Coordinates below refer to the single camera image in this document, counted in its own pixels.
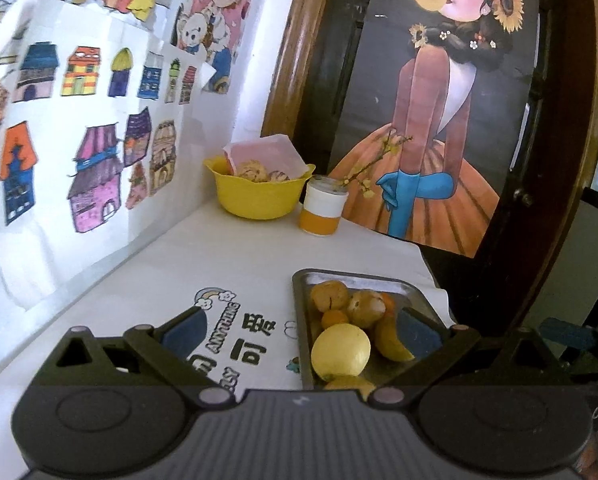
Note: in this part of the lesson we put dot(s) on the pink white paper in bowl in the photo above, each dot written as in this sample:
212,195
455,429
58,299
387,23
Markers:
272,153

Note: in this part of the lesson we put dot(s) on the silver metal tray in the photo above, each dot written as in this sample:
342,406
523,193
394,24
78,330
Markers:
379,369

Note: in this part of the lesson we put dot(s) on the small orange tangerine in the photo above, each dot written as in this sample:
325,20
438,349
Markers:
389,302
333,317

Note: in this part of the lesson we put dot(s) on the large yellow lemon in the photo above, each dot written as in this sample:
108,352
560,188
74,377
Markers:
341,350

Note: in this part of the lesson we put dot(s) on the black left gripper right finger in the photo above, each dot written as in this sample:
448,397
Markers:
453,358

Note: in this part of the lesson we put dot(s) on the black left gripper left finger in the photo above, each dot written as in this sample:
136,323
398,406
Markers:
146,365

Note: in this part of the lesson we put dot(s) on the white and orange cup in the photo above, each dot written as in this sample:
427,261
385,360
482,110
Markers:
322,207

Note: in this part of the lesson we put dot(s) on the small brown round fruit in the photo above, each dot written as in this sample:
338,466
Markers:
365,308

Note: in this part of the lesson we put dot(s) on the striped yellow pepino melon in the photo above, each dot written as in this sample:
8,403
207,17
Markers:
329,295

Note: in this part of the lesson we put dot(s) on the girl in orange dress poster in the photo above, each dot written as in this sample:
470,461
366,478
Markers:
431,121

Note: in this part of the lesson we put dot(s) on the striped melon in bowl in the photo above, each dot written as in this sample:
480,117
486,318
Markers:
253,171
277,176

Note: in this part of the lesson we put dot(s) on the greenish yellow round pear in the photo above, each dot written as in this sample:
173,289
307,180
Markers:
348,382

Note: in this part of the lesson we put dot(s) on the brown wooden door frame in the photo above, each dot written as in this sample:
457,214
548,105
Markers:
292,67

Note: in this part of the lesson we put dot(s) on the houses drawing paper sheet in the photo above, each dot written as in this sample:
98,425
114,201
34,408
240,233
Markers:
94,145

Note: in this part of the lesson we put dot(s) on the olive green pear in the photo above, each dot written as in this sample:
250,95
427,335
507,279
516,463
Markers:
387,342

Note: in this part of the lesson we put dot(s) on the yellow plastic bowl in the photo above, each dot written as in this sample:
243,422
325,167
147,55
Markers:
255,201

